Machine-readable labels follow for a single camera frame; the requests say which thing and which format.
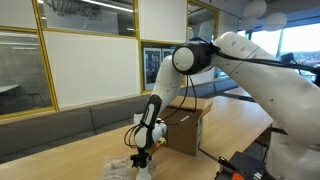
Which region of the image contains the wall poster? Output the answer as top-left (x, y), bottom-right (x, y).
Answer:
top-left (144, 48), bottom-right (161, 90)

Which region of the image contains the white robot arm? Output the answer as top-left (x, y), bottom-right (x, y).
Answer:
top-left (134, 32), bottom-right (320, 180)

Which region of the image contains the grey bench seat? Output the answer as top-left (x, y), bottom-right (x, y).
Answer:
top-left (0, 77), bottom-right (243, 165)

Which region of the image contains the brown cardboard box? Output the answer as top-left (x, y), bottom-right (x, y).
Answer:
top-left (133, 95), bottom-right (214, 157)

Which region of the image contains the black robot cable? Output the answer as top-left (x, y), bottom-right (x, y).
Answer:
top-left (123, 74), bottom-right (198, 149)

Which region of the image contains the black orange device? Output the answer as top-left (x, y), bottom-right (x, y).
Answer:
top-left (215, 151), bottom-right (264, 180)

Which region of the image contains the clear spray bottle black nozzle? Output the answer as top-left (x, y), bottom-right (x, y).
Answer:
top-left (136, 160), bottom-right (152, 180)

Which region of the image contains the large clear air-cushion bag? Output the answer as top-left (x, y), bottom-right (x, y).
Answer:
top-left (98, 155), bottom-right (155, 180)

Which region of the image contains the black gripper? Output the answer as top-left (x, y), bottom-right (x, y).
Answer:
top-left (130, 149), bottom-right (152, 168)

